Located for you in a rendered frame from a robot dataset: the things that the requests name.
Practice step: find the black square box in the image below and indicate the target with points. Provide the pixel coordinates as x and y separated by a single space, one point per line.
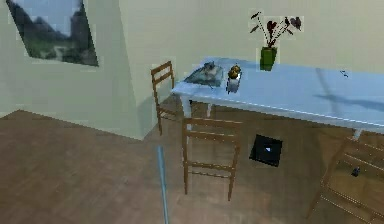
266 150

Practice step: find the small black object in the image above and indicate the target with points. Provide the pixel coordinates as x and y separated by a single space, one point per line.
355 171

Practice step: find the brown wooden chair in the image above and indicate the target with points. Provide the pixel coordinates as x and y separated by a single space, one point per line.
210 150
164 96
353 180

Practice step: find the pale blue table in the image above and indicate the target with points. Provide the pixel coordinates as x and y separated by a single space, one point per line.
286 90

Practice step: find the thin blue pole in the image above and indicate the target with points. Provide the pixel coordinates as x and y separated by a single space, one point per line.
162 180

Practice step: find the grey tray with lump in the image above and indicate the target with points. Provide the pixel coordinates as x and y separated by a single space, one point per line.
206 75

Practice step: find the green pot house plant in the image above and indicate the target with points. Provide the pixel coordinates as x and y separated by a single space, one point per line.
268 57

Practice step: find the framed landscape picture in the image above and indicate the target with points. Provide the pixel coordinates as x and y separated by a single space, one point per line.
53 31

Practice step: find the glass jar with gold top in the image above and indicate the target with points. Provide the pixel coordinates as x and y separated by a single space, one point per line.
233 80

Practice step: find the small dark table item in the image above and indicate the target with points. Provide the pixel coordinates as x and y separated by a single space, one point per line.
344 73

